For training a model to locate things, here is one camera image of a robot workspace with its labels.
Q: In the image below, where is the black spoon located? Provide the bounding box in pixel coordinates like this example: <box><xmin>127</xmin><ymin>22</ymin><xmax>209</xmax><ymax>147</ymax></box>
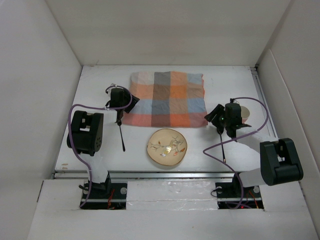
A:
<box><xmin>216</xmin><ymin>128</ymin><xmax>227</xmax><ymax>163</ymax></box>

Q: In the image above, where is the pink mug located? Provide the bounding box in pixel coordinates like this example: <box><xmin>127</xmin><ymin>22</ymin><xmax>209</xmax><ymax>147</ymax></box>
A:
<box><xmin>240</xmin><ymin>105</ymin><xmax>251</xmax><ymax>121</ymax></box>

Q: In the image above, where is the black fork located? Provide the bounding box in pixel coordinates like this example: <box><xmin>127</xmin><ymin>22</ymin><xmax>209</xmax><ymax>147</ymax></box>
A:
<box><xmin>117</xmin><ymin>120</ymin><xmax>126</xmax><ymax>152</ymax></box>

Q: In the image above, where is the checkered orange blue cloth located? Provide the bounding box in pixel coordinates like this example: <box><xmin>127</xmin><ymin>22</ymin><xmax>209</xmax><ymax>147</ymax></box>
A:
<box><xmin>122</xmin><ymin>71</ymin><xmax>208</xmax><ymax>128</ymax></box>

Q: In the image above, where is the beige bird pattern plate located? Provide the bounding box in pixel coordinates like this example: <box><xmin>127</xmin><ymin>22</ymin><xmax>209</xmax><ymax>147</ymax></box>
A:
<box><xmin>146</xmin><ymin>128</ymin><xmax>188</xmax><ymax>167</ymax></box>

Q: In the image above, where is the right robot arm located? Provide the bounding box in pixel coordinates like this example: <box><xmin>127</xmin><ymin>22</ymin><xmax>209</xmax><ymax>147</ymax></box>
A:
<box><xmin>204</xmin><ymin>102</ymin><xmax>304</xmax><ymax>197</ymax></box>

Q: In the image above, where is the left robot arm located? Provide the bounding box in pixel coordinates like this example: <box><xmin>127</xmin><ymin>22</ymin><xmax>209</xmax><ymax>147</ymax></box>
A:
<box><xmin>67</xmin><ymin>85</ymin><xmax>140</xmax><ymax>199</ymax></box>

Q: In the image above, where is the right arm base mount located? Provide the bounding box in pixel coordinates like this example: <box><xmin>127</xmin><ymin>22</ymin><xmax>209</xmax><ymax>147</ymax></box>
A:
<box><xmin>210</xmin><ymin>176</ymin><xmax>264</xmax><ymax>210</ymax></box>

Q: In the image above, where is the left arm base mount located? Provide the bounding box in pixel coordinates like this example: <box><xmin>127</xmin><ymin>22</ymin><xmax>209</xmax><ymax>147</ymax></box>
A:
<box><xmin>78</xmin><ymin>175</ymin><xmax>128</xmax><ymax>210</ymax></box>

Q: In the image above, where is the aluminium front rail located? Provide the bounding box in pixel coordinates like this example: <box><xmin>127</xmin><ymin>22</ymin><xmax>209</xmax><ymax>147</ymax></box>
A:
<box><xmin>51</xmin><ymin>169</ymin><xmax>291</xmax><ymax>180</ymax></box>

